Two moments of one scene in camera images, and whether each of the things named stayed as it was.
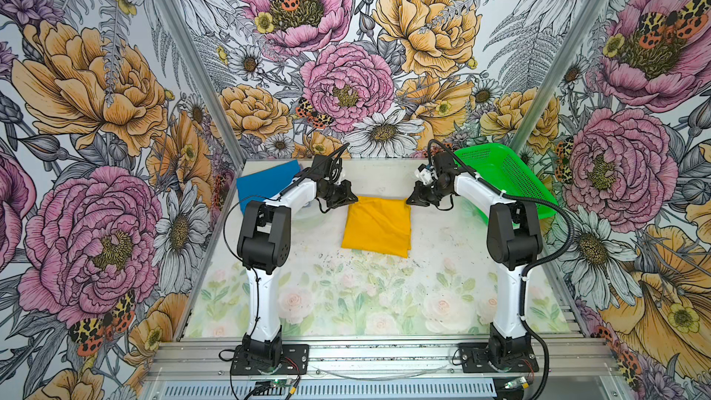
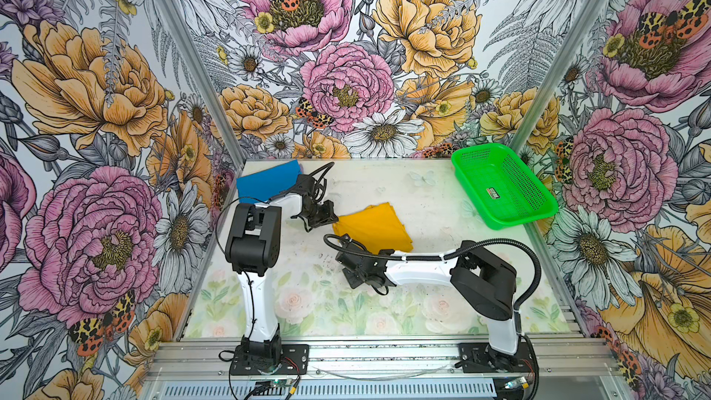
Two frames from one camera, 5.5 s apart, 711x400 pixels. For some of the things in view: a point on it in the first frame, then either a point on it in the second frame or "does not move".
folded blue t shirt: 265,183 does not move
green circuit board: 278,382 does not move
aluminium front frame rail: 562,359 does not move
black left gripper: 343,199 → 328,217
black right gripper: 420,196 → 353,282
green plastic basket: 504,171 does not move
